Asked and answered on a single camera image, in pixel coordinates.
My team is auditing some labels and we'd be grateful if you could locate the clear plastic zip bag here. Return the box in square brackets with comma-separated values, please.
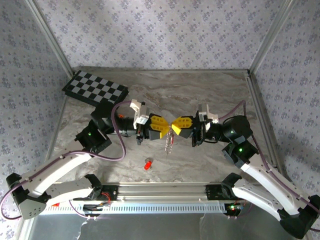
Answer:
[163, 124, 176, 158]

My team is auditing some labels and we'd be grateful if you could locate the black and grey chessboard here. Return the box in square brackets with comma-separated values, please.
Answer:
[61, 70, 130, 106]

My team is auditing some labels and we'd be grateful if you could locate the circuit board with LEDs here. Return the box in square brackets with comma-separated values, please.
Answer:
[226, 203, 245, 212]

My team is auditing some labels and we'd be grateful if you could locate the black connector board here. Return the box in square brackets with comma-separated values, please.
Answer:
[83, 203, 111, 211]

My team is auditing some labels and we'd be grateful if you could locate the grey metal sheet panel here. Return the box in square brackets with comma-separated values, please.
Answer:
[27, 212, 307, 240]

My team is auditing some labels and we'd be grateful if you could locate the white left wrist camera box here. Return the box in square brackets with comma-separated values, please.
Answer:
[129, 99, 151, 128]

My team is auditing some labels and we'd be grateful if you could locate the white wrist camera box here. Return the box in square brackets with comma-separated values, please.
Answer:
[129, 99, 151, 128]
[198, 103, 220, 125]

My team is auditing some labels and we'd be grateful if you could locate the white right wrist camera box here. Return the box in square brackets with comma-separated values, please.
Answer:
[198, 103, 220, 125]

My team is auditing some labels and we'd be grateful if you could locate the aluminium side rail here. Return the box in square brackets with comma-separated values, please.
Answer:
[44, 96, 70, 161]
[246, 69, 283, 173]

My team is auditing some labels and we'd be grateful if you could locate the aluminium rear rail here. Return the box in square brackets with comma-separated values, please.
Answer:
[73, 66, 251, 74]

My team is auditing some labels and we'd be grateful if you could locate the aluminium base frame rail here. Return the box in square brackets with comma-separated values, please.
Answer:
[49, 181, 253, 204]

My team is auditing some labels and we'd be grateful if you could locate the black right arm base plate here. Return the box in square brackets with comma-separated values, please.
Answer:
[205, 184, 236, 201]

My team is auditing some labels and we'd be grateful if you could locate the white slotted cable duct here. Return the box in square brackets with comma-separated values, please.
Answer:
[46, 202, 227, 215]

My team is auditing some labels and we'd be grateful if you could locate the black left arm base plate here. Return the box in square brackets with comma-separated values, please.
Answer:
[96, 184, 118, 201]

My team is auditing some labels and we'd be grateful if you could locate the aluminium corner post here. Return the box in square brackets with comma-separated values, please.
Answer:
[23, 0, 76, 77]
[247, 0, 296, 76]

